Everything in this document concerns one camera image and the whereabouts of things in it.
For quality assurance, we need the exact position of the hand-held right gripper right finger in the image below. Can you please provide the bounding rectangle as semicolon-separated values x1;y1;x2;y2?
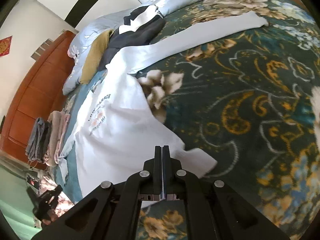
162;145;290;240

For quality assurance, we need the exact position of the dark grey garment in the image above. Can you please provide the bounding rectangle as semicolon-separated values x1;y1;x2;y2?
100;17;167;70

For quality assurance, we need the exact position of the grey-blue folded garment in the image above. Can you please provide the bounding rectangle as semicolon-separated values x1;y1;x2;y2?
25;117;50;162

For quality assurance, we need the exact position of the white garment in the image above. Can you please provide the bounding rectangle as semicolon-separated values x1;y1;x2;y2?
119;6;160;34

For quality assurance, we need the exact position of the light blue sweatshirt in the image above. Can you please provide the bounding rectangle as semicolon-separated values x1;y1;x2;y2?
57;11;269;205

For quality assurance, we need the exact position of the navy garment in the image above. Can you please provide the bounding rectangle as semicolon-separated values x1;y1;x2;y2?
123;5;164;27

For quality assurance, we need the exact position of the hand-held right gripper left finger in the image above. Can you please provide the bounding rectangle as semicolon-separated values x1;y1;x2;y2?
32;145;163;240

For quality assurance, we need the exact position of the dark folded garment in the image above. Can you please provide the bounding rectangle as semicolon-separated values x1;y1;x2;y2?
44;124;54;155

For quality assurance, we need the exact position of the mustard knitted sweater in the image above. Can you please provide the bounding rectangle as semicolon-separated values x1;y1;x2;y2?
80;29;114;84

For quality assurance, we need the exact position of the grey wall panel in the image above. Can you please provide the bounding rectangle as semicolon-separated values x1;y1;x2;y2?
31;38;54;60

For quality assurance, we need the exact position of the wooden headboard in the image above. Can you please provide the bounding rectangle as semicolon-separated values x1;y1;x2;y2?
0;30;79;165

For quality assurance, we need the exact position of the red wall decoration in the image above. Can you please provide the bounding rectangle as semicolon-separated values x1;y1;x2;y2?
0;36;12;57

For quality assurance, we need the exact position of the pink folded garment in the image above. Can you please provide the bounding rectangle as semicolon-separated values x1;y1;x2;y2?
44;111;72;167

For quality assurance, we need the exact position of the green floral bed blanket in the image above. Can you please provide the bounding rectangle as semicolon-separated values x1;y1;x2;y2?
54;0;320;240

